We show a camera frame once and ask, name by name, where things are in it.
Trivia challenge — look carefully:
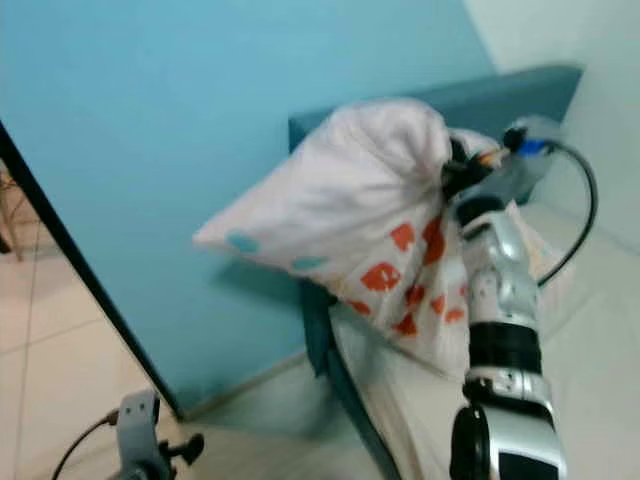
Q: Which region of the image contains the white pillow with orange print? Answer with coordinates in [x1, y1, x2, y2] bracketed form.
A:
[192, 97, 576, 381]

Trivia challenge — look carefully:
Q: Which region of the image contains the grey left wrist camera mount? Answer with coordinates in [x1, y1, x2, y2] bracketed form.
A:
[115, 390, 163, 480]

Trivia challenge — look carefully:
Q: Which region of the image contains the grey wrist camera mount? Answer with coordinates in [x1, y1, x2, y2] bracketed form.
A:
[115, 390, 163, 480]
[480, 115, 568, 206]

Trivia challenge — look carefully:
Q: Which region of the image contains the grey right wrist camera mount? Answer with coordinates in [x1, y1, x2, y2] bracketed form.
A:
[480, 115, 568, 206]

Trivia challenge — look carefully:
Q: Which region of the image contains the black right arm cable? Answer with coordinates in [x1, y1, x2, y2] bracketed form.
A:
[535, 140, 601, 289]

